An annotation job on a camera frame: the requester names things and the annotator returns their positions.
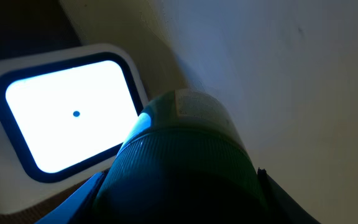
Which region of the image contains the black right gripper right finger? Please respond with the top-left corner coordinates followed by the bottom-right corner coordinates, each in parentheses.
top-left (257, 169), bottom-right (320, 224)

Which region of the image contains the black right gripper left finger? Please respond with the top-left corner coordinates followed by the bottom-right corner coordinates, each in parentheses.
top-left (36, 172), bottom-right (106, 224)

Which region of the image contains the green lidded jar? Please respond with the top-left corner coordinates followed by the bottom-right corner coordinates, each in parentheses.
top-left (92, 89), bottom-right (271, 223)

